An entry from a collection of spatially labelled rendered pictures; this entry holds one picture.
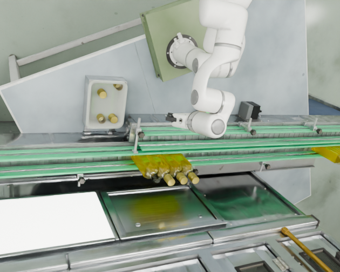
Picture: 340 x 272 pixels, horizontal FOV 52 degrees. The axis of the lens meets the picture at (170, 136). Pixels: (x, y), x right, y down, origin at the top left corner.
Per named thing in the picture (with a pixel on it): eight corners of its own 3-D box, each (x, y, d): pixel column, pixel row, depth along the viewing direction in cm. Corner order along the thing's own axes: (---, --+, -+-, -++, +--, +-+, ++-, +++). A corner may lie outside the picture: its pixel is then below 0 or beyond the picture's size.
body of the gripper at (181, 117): (184, 133, 117) (170, 129, 127) (210, 133, 121) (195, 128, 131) (185, 110, 116) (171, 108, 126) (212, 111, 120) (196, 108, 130)
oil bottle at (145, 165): (130, 158, 168) (145, 181, 150) (132, 148, 166) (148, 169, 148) (141, 158, 170) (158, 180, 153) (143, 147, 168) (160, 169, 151)
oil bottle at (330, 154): (311, 149, 219) (347, 171, 195) (313, 141, 216) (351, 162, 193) (317, 149, 221) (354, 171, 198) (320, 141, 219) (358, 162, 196)
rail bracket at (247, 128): (235, 125, 187) (250, 135, 176) (238, 112, 184) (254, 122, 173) (242, 125, 188) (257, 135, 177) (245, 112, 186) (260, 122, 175)
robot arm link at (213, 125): (215, 88, 105) (241, 93, 109) (198, 87, 114) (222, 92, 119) (206, 137, 106) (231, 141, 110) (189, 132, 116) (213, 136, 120)
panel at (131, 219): (-11, 205, 139) (-14, 266, 111) (-12, 198, 137) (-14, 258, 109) (190, 186, 177) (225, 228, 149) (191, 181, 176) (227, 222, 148)
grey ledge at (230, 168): (174, 168, 193) (183, 178, 184) (176, 153, 190) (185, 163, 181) (302, 159, 234) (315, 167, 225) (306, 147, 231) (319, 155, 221)
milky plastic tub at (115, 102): (81, 121, 164) (85, 129, 157) (85, 74, 156) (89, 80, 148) (117, 121, 171) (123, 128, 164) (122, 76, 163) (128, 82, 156)
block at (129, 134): (122, 136, 169) (127, 142, 163) (124, 117, 165) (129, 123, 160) (129, 136, 170) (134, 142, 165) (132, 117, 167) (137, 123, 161)
